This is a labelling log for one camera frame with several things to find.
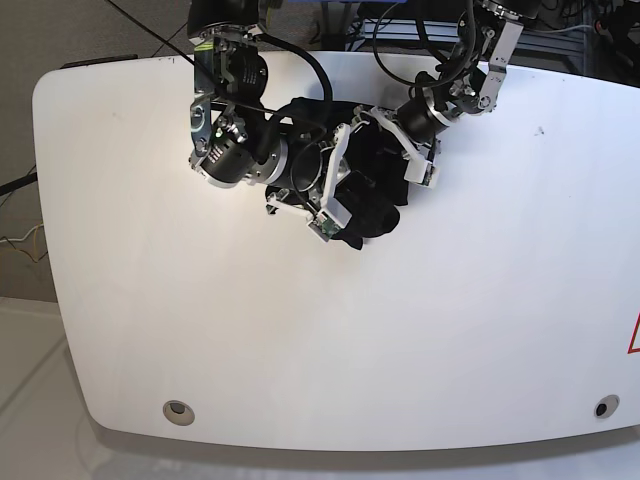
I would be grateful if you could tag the aluminium frame rail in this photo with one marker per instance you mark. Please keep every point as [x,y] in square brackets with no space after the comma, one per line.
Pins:
[571,49]

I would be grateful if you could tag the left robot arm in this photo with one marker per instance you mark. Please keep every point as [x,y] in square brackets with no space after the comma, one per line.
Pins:
[468,80]

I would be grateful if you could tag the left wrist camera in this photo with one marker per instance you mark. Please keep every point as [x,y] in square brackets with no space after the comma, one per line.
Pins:
[422,173]

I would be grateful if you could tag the right table grommet hole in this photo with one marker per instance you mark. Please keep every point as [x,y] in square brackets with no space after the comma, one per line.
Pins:
[606,406]

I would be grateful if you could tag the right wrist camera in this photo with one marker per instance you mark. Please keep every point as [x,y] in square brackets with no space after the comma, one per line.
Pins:
[332,218]

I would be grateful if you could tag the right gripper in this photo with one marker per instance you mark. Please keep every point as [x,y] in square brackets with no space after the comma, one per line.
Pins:
[309,173]

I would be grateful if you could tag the black T-shirt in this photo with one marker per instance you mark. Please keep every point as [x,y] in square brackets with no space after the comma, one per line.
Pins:
[372,195]

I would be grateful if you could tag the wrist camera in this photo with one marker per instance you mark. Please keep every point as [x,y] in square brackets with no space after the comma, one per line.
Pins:
[332,218]
[422,173]

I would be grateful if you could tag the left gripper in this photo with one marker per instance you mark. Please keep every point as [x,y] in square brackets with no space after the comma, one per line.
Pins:
[402,138]

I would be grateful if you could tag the red warning triangle sticker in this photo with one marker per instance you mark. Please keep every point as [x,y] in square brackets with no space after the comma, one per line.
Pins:
[634,345]

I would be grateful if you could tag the table grommet hole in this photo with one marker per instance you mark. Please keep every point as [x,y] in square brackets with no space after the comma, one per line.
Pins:
[606,406]
[178,413]

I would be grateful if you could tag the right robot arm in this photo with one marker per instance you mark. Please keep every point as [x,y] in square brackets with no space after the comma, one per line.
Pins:
[235,137]

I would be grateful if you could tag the left table grommet hole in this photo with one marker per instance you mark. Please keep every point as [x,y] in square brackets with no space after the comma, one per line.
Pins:
[178,413]

